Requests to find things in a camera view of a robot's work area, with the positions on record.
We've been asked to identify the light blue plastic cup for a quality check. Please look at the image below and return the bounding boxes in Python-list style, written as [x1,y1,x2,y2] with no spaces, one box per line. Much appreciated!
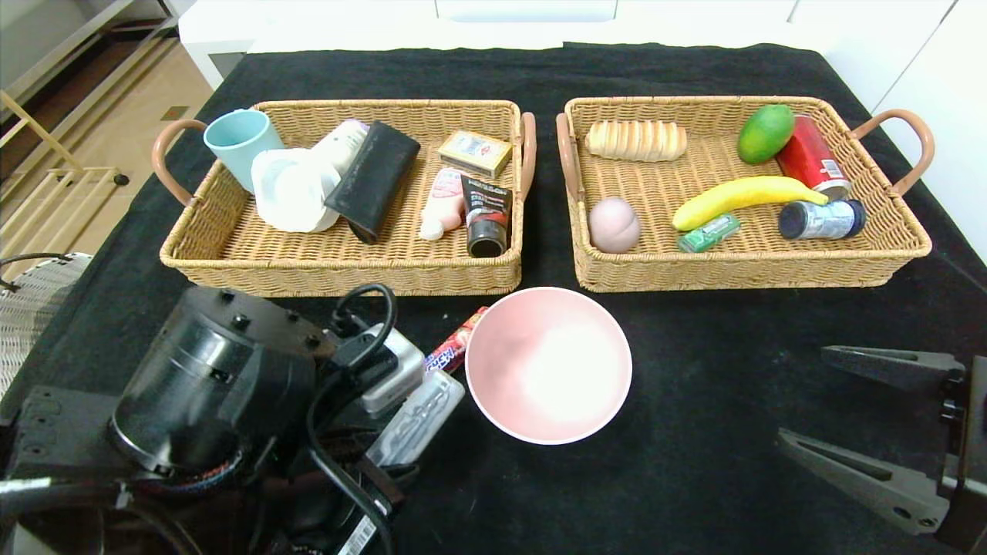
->
[203,109,285,195]

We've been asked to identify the small silver jar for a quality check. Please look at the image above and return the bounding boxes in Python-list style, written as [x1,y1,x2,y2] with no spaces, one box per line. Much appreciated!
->
[778,199,868,241]

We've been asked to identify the black tablecloth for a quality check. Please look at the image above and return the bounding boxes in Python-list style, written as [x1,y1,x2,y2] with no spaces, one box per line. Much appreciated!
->
[0,42,987,555]

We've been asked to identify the woven wicker basket with handles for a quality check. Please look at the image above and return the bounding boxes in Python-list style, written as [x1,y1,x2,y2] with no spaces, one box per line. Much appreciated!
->
[555,95,936,293]
[152,99,538,298]

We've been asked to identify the white woven chair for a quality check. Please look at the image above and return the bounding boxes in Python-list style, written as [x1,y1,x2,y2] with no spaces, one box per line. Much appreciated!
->
[0,253,93,398]

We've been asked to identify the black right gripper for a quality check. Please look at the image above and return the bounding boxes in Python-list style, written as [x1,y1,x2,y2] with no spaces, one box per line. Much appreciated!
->
[775,345,987,554]

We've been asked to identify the red soda can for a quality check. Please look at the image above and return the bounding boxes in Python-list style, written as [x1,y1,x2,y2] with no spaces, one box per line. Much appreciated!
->
[775,114,854,203]

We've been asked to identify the clear plastic cutlery case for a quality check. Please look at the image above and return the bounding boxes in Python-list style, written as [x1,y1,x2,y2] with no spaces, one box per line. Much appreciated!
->
[365,370,467,468]

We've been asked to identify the yellow banana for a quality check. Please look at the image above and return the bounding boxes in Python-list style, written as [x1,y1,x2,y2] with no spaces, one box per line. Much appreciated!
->
[672,175,830,231]

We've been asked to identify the red Hi-Chew candy pack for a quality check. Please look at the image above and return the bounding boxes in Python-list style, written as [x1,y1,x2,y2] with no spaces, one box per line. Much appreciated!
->
[424,306,490,376]

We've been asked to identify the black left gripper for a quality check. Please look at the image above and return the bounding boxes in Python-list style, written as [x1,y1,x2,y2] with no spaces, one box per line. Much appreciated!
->
[294,454,420,555]

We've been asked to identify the pink bowl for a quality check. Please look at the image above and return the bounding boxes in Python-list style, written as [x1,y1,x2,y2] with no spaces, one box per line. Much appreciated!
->
[464,287,634,446]

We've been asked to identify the white round plastic container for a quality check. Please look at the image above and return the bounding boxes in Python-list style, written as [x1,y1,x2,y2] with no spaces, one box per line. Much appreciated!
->
[251,147,342,234]

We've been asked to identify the striped bread roll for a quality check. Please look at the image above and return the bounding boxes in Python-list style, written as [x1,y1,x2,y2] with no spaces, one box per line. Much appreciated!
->
[584,119,689,163]

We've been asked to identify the pink peach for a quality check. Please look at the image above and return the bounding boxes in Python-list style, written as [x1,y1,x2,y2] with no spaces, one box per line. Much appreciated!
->
[588,196,642,254]

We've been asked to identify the pink tube white cap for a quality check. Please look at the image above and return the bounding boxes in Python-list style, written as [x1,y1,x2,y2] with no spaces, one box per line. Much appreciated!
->
[418,167,467,242]

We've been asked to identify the small yellow card box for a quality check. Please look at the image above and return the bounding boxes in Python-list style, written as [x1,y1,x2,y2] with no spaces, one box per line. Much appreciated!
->
[438,129,514,180]

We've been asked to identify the grey metal shelf frame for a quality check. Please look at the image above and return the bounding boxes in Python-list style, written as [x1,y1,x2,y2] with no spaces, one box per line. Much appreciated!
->
[0,0,180,105]

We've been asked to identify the green gum pack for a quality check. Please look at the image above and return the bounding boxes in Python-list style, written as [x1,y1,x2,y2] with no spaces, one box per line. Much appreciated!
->
[679,214,743,254]

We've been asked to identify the black tube red label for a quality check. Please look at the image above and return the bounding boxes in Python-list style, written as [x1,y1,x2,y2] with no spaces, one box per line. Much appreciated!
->
[460,175,514,259]

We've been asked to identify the white low bench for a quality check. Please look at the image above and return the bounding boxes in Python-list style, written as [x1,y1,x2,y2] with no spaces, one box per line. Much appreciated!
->
[177,0,822,89]

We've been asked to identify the black leather glasses case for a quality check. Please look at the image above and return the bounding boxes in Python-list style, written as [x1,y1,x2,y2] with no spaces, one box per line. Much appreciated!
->
[324,119,423,246]

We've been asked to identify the green mango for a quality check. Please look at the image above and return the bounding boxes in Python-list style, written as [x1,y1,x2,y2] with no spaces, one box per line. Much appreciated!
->
[738,103,797,165]

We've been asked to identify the light wooden rack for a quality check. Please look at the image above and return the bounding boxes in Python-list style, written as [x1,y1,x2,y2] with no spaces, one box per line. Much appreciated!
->
[0,89,128,255]

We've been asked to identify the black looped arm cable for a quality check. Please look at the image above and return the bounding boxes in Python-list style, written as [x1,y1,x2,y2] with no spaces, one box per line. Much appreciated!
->
[305,282,399,555]

